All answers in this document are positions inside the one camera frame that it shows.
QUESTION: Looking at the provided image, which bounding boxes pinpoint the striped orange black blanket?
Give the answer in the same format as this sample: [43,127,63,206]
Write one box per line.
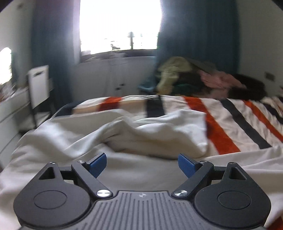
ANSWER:
[53,95,283,230]

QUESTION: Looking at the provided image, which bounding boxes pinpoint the grey-green garment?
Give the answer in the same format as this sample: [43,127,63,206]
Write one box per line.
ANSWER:
[188,58,218,72]

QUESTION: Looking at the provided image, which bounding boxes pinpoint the yellow-green knitted blanket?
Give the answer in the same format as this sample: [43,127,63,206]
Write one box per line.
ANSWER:
[156,56,194,94]

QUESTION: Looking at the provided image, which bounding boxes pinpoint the white jacket with dark trim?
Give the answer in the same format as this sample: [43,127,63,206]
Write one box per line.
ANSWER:
[0,109,209,230]

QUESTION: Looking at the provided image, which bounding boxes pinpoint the black armchair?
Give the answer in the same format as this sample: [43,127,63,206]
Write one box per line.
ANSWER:
[228,74,267,100]

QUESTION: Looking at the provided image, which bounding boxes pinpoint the dark clothes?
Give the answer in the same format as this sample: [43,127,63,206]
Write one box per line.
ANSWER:
[172,73,224,98]

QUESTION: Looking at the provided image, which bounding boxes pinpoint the wavy white framed mirror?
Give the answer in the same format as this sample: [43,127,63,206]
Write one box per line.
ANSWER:
[0,46,12,85]

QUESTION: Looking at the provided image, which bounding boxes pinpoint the blue curtain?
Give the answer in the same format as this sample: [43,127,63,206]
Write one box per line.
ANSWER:
[156,0,240,76]
[31,0,81,104]

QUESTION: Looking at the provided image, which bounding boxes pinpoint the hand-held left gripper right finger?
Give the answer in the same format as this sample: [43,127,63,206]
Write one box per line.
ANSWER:
[173,153,252,198]

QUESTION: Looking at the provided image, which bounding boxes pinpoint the dark framed window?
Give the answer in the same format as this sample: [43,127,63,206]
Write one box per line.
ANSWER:
[78,0,161,58]

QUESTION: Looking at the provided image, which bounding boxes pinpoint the pink garment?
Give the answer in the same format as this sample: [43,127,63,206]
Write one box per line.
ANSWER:
[199,70,247,90]

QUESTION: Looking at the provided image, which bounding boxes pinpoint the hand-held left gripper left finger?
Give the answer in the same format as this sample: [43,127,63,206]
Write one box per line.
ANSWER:
[37,153,114,199]

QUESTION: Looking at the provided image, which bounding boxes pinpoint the white dressing table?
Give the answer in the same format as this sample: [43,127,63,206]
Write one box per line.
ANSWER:
[0,88,31,160]

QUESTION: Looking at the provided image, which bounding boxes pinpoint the white backed black chair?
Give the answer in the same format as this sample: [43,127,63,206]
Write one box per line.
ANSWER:
[19,65,54,131]

